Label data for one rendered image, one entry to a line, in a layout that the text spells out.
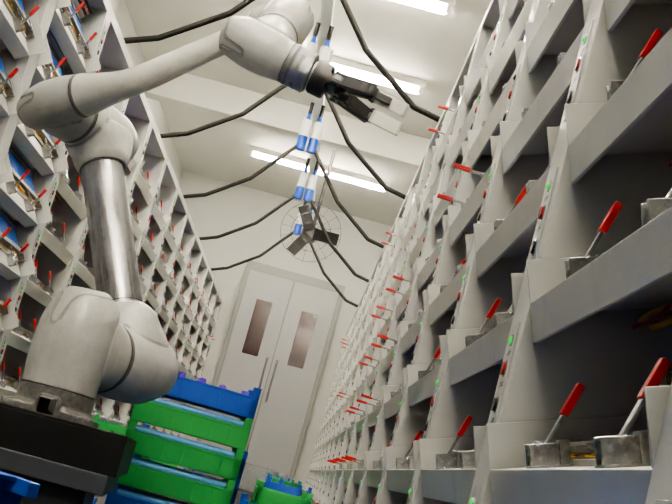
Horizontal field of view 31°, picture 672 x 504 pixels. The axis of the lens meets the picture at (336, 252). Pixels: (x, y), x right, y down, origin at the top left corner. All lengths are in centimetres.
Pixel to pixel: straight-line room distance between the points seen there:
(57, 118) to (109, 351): 60
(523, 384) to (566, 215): 20
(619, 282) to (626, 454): 17
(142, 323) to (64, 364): 26
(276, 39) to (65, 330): 73
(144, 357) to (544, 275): 139
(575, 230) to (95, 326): 132
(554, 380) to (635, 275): 42
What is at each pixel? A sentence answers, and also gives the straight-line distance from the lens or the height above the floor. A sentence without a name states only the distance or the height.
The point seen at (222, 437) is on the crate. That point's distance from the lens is 312.
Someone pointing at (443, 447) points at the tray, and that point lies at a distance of 206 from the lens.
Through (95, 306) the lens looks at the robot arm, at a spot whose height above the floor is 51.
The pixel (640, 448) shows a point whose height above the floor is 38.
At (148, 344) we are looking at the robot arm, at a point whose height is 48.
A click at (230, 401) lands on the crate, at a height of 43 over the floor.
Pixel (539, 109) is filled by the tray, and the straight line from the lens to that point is 185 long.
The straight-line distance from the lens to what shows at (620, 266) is 103.
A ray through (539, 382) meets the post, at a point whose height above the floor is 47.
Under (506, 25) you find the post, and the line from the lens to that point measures 299.
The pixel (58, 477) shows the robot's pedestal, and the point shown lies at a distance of 240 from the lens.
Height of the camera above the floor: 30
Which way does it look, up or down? 10 degrees up
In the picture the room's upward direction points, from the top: 15 degrees clockwise
